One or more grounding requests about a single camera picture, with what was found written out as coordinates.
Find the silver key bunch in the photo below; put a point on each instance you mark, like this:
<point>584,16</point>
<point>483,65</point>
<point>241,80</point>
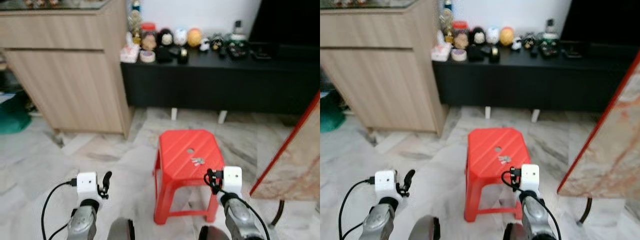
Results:
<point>198,161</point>
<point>504,159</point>

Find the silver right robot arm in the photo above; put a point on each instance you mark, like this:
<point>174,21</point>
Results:
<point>240,220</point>
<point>535,220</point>

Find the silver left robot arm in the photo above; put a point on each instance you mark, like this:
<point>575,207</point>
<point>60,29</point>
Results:
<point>377,222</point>
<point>82,222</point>

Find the grey left robot leg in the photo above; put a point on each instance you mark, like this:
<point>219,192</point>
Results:
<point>424,230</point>
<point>120,231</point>

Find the grey robot leg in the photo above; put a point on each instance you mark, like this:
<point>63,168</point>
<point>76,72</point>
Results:
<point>212,234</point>
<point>424,230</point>
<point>514,232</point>
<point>120,231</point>

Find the red plastic stool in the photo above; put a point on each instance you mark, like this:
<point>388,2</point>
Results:
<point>180,155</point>
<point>487,152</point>

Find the white console leg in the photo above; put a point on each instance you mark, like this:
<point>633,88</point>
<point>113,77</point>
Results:
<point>174,114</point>
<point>222,117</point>
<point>535,116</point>
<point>488,113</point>

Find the green fabric bag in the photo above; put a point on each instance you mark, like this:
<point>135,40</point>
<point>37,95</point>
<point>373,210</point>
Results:
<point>330,115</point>
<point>12,117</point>

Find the light wooden cabinet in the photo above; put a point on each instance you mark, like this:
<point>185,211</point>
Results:
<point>380,75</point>
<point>65,75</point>

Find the marble board with red edge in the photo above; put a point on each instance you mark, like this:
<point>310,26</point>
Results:
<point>610,145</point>
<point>295,165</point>

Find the grey right robot leg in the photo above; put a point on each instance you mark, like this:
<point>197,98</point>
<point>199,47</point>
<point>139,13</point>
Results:
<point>212,234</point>
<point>514,232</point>

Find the black metal stand leg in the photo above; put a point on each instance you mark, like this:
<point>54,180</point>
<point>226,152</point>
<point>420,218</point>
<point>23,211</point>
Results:
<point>586,210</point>
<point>278,212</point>

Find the white pink tissue box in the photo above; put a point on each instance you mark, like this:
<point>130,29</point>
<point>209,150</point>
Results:
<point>441,52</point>
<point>129,54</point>

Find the beige tape roll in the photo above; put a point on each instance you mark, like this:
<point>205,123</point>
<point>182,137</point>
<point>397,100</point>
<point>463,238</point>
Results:
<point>459,55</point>
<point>147,56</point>

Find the small black box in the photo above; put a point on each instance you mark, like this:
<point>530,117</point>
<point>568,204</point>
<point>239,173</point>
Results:
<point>163,55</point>
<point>475,53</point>

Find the black low console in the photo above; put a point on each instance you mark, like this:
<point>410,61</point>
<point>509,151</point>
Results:
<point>210,82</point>
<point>520,82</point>

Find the black cup with gold band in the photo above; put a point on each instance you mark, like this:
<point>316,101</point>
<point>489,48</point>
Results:
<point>183,56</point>
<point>494,54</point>

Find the black hair doll figurine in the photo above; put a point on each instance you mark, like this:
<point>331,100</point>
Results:
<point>478,36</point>
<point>165,37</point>

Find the red lid jar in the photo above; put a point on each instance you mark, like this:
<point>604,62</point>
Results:
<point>148,26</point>
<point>460,25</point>

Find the gold trophy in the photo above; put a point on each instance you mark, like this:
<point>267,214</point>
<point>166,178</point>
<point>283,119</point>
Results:
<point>446,20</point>
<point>134,22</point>

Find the white egg figurine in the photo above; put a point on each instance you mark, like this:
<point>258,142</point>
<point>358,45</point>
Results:
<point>492,35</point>
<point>180,36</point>

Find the small white panda figurine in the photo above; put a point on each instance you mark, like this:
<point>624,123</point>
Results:
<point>516,43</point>
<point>204,45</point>

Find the golden egg figurine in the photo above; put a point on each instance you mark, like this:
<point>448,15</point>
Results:
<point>506,36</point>
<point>194,37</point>

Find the small dark figurine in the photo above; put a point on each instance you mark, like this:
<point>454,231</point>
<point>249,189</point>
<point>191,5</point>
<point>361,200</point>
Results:
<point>528,41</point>
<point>216,42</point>

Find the blue cap bottle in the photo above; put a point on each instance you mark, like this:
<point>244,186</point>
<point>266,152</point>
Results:
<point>136,5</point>
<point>447,4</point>

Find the green white round ornament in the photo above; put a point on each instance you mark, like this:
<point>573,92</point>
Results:
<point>237,45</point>
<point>549,44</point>

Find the black television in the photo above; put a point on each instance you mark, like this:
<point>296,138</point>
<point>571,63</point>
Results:
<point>285,20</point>
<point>600,20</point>

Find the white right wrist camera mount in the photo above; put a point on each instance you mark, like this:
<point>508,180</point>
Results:
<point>232,179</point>
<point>530,177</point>

